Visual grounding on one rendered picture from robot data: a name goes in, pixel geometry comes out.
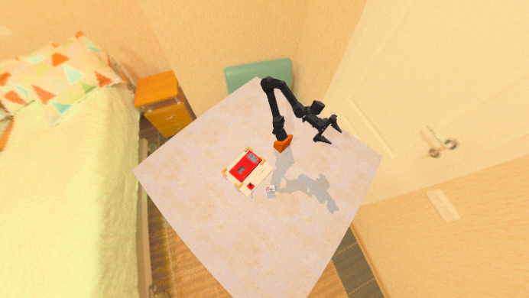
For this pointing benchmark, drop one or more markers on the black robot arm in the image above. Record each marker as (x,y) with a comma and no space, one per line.
(268,85)

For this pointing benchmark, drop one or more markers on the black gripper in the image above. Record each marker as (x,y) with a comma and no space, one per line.
(320,124)

